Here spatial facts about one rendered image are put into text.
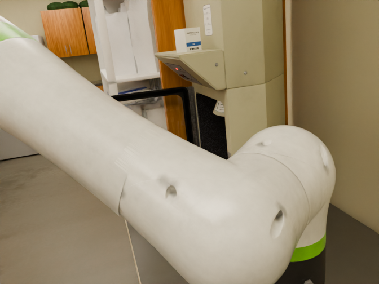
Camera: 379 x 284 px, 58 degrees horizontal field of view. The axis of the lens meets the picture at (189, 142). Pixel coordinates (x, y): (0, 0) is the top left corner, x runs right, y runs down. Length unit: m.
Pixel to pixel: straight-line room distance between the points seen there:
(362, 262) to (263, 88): 0.52
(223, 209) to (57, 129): 0.18
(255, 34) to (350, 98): 0.41
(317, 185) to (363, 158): 0.84
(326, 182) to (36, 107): 0.29
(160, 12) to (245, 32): 0.40
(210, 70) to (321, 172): 0.56
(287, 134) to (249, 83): 0.56
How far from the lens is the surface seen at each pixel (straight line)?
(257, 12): 0.93
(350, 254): 1.08
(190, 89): 1.20
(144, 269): 1.04
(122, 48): 2.23
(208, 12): 0.97
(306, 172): 0.34
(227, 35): 0.89
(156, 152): 0.29
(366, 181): 1.21
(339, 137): 1.25
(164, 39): 1.22
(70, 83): 0.37
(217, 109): 1.04
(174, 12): 1.23
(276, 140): 0.36
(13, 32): 0.46
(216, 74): 0.88
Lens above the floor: 1.55
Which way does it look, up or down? 17 degrees down
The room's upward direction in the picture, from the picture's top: 6 degrees counter-clockwise
